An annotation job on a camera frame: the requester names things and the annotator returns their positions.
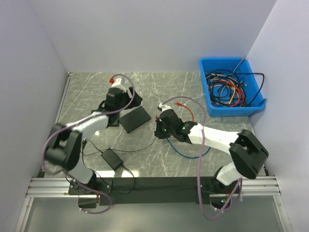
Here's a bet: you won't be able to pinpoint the black network switch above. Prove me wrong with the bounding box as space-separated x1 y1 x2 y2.
91 109 120 127
119 106 151 133

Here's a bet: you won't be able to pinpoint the black power adapter with cord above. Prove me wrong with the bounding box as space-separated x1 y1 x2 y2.
81 137 157 195

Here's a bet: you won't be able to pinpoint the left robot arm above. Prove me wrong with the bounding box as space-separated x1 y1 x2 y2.
43 87 142 194

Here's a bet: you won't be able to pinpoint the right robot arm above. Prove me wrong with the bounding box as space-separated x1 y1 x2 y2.
154 107 269 193

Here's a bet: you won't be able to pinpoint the red ethernet cable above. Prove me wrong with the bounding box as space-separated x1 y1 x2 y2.
155 101 195 121

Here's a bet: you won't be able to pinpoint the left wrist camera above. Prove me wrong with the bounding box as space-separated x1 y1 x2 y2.
110 76 126 91

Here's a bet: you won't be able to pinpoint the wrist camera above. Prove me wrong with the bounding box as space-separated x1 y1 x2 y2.
110 76 126 91
157 103 171 112

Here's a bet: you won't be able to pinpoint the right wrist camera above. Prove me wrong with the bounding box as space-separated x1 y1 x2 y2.
157 103 171 112

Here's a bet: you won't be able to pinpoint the blue ethernet cable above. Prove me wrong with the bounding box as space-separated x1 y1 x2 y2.
166 139 211 160

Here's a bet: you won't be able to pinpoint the tangled cables in bin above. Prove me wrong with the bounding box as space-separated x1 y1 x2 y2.
205 56 267 107

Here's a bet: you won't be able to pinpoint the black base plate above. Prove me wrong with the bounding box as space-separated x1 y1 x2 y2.
68 176 237 204

